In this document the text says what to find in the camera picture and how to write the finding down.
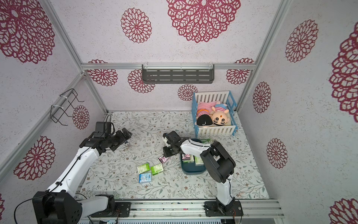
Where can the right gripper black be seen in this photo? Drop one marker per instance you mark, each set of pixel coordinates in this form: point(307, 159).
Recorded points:
point(170, 144)

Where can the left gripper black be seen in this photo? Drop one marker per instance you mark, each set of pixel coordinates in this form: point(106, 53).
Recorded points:
point(126, 132)

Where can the pink kuromi pack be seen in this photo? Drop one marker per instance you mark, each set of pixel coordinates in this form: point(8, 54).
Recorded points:
point(186, 157)
point(163, 159)

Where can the blue tissue pack bottom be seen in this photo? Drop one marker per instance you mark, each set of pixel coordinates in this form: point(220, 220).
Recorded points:
point(145, 178)

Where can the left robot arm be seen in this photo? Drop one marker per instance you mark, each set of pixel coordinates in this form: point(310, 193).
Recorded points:
point(57, 205)

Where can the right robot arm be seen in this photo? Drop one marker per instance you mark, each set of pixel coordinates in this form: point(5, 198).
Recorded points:
point(220, 166)

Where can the teal storage box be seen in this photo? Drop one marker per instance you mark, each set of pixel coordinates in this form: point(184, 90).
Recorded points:
point(193, 166)

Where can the pink plush doll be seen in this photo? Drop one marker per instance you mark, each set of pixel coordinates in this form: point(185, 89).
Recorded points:
point(204, 112)

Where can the blue white toy crib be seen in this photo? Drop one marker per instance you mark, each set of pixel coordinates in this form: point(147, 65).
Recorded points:
point(225, 97)

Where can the green carabiner keychain figure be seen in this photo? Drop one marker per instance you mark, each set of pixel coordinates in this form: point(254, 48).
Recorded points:
point(206, 141)

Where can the black wire wall rack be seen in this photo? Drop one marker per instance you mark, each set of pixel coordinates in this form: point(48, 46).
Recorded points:
point(58, 111)

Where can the grey wall shelf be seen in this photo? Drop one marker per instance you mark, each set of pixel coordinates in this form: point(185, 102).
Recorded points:
point(177, 74)

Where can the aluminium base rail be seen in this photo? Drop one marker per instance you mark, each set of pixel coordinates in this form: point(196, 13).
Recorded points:
point(190, 211)

